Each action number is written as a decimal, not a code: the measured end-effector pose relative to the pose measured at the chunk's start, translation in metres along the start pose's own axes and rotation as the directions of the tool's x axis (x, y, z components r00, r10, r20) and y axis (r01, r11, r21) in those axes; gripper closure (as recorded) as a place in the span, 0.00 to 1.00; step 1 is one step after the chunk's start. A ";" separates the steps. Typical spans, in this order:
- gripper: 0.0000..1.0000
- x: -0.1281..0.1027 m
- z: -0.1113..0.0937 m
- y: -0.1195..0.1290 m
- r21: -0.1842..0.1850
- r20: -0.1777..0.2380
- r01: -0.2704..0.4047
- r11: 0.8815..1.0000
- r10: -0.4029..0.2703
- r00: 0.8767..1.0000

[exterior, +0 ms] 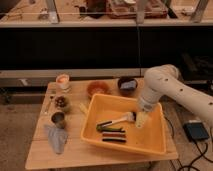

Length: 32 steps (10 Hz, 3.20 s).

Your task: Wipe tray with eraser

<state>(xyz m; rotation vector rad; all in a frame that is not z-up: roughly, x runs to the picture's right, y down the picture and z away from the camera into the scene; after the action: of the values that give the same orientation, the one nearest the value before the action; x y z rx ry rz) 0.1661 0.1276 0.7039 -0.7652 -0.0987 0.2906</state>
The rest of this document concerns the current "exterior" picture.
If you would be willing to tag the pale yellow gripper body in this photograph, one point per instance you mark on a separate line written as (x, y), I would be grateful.
(141, 118)

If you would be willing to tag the wooden handled brush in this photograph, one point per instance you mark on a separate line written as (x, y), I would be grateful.
(129, 117)

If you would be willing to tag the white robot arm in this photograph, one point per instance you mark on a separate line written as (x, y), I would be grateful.
(163, 80)

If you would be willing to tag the yellow plastic tray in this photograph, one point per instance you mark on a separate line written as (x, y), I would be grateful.
(150, 139)

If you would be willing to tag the dark bowl with cloth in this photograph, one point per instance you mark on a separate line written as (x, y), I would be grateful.
(127, 85)

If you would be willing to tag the dark marker pen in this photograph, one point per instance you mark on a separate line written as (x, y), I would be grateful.
(114, 140)

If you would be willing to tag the orange bowl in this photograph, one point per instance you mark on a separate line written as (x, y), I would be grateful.
(97, 87)

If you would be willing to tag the black foot pedal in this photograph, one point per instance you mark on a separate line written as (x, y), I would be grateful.
(195, 131)

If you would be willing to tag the small yellow wooden piece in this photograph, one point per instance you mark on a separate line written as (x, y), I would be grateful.
(83, 108)

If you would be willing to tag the metal can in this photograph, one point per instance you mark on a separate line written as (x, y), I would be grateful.
(58, 119)

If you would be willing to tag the pink white cup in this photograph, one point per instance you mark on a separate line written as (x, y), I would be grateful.
(62, 81)

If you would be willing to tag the blue grey cloth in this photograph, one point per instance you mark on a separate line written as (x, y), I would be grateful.
(57, 138)

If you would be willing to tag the metal spoon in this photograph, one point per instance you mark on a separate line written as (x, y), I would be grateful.
(48, 105)

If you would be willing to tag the long wooden shelf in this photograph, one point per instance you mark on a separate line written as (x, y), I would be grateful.
(105, 13)

